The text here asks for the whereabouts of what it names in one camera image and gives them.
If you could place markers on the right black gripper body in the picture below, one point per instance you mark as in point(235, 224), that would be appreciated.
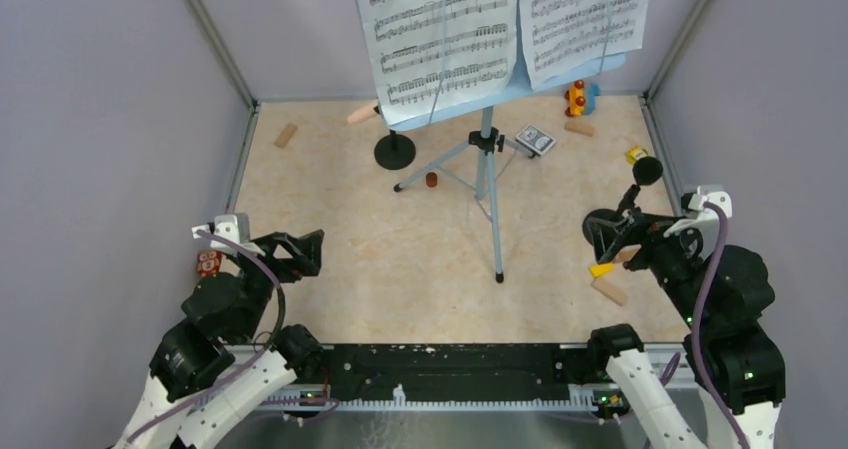
point(670, 259)

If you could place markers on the red owl toy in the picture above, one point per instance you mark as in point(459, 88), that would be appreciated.
point(209, 262)

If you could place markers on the yellow black small toy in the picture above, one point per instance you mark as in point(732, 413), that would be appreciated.
point(636, 153)

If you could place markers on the sheet music page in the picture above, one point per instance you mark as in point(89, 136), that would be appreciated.
point(430, 55)
point(560, 35)

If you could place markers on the beige microphone on stand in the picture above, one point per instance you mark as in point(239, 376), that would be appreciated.
point(391, 152)

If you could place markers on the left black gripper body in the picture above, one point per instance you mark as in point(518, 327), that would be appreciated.
point(255, 277)

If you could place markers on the yellow block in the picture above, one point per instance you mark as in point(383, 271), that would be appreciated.
point(599, 270)

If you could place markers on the wooden block far left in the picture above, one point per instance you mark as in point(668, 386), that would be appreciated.
point(285, 136)

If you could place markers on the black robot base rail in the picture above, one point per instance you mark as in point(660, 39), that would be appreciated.
point(542, 377)

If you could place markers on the light blue music stand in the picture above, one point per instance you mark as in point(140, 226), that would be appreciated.
point(487, 139)

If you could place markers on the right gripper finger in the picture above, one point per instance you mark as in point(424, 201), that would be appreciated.
point(608, 241)
point(609, 219)

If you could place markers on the colourful wooden toy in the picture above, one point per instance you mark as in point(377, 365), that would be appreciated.
point(581, 98)

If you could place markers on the wooden block by stand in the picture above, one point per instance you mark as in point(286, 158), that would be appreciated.
point(625, 255)

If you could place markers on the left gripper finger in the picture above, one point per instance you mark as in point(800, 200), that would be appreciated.
point(305, 247)
point(296, 268)

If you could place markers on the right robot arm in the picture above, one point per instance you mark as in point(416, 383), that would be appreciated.
point(721, 291)

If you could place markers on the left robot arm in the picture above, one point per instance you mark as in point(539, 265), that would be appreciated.
point(232, 349)

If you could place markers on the small brown cylinder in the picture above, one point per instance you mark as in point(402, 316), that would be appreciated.
point(431, 179)

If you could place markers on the wooden block far right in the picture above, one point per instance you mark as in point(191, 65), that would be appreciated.
point(579, 127)

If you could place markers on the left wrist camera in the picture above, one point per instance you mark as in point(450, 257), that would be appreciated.
point(233, 227)

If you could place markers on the black microphone on stand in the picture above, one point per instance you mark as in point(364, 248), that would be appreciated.
point(646, 172)

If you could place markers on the wooden block near right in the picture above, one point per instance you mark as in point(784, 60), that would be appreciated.
point(610, 290)

